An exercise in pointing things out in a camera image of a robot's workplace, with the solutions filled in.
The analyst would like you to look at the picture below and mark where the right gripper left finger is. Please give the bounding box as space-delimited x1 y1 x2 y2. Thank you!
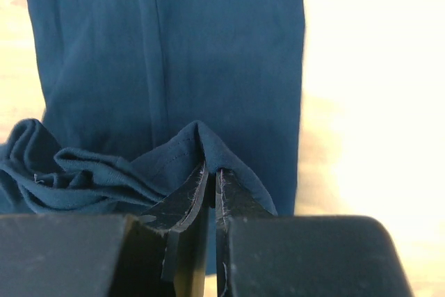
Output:
1 165 209 296

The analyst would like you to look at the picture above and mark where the navy basketball jersey tank top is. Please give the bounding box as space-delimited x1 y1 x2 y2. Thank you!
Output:
0 0 307 277

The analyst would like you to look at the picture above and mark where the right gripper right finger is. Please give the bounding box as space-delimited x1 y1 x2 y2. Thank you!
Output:
215 170 412 297

